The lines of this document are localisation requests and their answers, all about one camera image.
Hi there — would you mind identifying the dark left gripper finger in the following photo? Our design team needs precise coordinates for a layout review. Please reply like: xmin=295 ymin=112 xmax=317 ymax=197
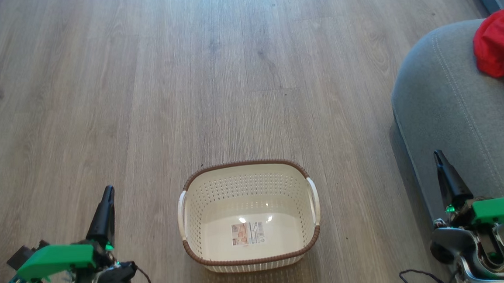
xmin=83 ymin=185 xmax=118 ymax=252

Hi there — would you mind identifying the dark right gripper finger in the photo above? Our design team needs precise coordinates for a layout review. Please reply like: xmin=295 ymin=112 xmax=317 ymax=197
xmin=433 ymin=147 xmax=475 ymax=214

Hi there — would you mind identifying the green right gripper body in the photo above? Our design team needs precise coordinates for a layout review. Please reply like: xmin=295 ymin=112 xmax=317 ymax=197
xmin=470 ymin=197 xmax=504 ymax=234

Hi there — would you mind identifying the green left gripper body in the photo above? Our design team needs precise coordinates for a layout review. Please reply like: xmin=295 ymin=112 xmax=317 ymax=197
xmin=15 ymin=242 xmax=100 ymax=283

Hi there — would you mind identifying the red garment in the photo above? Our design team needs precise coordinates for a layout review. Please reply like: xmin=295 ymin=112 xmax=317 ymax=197
xmin=471 ymin=7 xmax=504 ymax=135

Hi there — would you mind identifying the grey fabric sofa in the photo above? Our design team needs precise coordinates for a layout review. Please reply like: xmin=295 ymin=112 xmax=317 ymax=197
xmin=387 ymin=17 xmax=504 ymax=277

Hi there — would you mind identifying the printed label sticker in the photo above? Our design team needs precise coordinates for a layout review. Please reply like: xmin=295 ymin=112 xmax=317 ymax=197
xmin=231 ymin=221 xmax=266 ymax=247

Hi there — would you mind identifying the cream laundry basket brown rim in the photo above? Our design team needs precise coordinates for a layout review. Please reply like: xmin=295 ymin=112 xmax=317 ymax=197
xmin=175 ymin=156 xmax=325 ymax=276

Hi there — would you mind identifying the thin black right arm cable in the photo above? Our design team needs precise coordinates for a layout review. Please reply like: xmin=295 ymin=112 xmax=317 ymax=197
xmin=399 ymin=266 xmax=459 ymax=283

